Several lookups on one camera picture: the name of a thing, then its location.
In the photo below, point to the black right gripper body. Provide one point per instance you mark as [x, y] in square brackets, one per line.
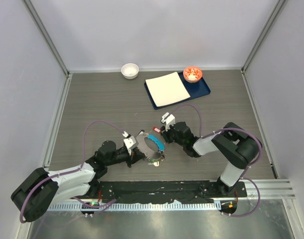
[170, 136]

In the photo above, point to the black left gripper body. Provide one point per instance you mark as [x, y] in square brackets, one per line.
[121, 156]

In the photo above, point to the metal key organizer blue handle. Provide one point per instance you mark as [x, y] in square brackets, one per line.
[152, 148]

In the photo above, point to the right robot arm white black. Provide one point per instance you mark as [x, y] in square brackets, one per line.
[239, 147]

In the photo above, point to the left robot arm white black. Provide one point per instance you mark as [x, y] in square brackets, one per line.
[42, 189]

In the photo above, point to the dark blue tray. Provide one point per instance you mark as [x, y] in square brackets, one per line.
[195, 90]

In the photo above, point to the white square plate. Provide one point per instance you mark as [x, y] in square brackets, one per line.
[167, 89]

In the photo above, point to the orange patterned bowl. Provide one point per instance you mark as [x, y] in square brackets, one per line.
[192, 74]

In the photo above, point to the white bowl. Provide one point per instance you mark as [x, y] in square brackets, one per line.
[130, 71]

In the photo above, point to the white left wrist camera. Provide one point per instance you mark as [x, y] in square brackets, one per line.
[130, 142]

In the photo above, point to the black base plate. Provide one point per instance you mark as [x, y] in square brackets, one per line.
[161, 192]

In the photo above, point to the slotted cable duct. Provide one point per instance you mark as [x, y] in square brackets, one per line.
[117, 207]

